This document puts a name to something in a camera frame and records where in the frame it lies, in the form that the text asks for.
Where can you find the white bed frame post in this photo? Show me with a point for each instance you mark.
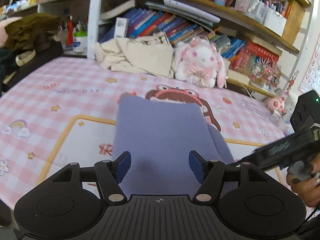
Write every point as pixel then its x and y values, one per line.
pixel 92 31

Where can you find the cream beige garment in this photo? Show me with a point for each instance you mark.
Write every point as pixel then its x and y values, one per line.
pixel 152 55

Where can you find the pink checkered bed sheet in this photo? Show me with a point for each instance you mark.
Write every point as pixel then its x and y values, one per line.
pixel 66 110

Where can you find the small pink plush toy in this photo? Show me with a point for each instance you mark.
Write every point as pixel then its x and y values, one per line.
pixel 276 104

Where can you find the lavender purple sweater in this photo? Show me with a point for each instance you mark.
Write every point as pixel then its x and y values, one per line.
pixel 159 136

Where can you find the right hand dark nails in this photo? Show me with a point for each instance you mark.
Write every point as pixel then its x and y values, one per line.
pixel 307 190

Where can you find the white pink plush bunny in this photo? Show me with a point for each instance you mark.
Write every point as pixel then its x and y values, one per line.
pixel 198 62

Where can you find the brown fuzzy garment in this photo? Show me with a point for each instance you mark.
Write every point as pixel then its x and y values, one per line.
pixel 23 32

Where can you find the white box with barcode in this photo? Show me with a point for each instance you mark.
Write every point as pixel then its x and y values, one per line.
pixel 121 27

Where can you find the dark green black clothes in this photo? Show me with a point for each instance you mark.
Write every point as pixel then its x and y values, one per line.
pixel 11 73

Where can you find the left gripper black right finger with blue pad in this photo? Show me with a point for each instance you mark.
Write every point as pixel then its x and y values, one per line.
pixel 210 175

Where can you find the white jar green lid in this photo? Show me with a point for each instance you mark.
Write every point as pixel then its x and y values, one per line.
pixel 80 41

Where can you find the red bottle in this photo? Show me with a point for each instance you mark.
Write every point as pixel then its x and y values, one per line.
pixel 69 41

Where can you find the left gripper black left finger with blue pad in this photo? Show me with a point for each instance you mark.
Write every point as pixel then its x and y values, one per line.
pixel 109 175

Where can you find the wooden bookshelf with books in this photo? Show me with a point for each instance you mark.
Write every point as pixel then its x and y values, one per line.
pixel 217 15

